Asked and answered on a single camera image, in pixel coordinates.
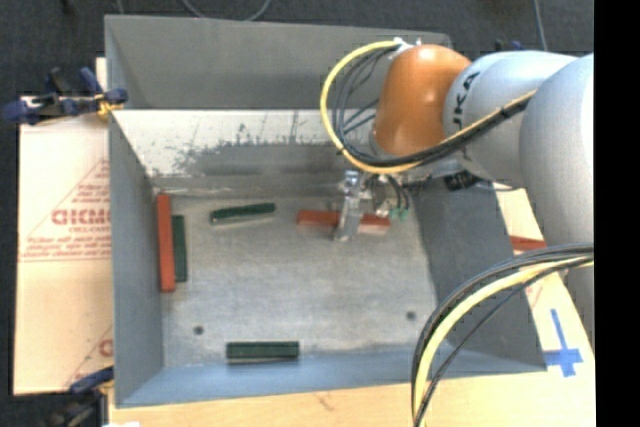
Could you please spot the dark green flat block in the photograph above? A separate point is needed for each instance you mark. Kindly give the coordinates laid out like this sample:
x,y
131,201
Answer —
x,y
180,250
262,350
243,213

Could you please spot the pale board with red print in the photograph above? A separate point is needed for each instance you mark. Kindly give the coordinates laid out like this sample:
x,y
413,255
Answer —
x,y
60,275

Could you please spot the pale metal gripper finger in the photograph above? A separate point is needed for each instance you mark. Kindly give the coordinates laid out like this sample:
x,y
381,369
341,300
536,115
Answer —
x,y
356,217
345,222

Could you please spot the red-brown flat block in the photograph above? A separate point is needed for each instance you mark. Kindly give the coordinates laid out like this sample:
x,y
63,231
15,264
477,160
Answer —
x,y
317,218
166,245

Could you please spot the grey metal bin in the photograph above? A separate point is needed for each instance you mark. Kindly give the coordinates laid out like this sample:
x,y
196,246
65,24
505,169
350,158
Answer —
x,y
300,295

